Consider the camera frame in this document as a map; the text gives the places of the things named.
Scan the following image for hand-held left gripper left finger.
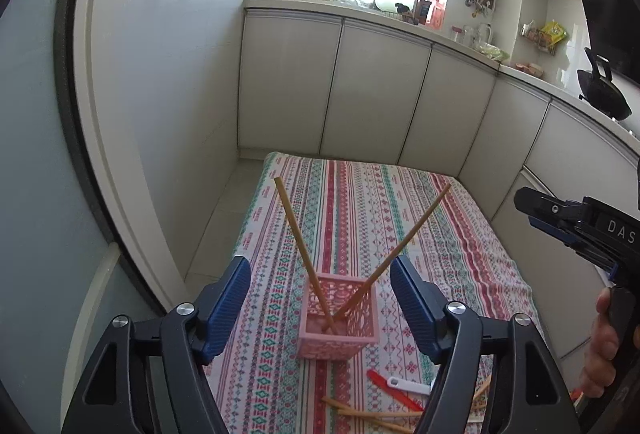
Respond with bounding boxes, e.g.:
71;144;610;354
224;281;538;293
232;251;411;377
60;254;252;434

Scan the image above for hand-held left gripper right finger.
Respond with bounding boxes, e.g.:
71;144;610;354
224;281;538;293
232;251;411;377
390;255;583;434

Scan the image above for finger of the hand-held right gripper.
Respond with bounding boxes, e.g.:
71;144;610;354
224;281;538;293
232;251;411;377
514;187;588;235
560;227;618;280

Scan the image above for pink plastic basket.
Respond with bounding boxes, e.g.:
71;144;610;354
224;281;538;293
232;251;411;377
296;271;377;360

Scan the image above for white plastic spoon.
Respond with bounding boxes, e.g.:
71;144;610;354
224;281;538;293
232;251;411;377
387;376;433;396

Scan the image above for red plastic knife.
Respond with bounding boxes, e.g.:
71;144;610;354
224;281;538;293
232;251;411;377
366;368;423;412

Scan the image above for person's right hand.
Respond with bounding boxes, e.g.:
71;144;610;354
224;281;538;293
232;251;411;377
580;287;627;400

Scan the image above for patterned tablecloth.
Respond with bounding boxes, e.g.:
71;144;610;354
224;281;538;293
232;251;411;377
202;151;546;434

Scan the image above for black wok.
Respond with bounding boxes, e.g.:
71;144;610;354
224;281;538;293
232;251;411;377
577;48;633;121

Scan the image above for green leafy vegetables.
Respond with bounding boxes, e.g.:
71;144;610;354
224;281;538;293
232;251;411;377
472;43;511;62

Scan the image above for yellow green snack packet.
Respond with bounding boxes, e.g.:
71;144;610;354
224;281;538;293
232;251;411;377
542;20;568;46

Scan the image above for white kitchen base cabinets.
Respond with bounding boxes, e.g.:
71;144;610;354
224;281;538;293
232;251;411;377
237;7;640;395

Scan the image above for black range hood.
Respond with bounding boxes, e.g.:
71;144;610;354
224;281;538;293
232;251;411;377
565;0;640;85

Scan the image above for frosted glass sliding door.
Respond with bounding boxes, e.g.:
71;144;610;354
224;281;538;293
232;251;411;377
0;0;166;434

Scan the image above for white kitchen countertop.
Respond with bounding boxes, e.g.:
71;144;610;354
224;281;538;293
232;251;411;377
243;0;640;150

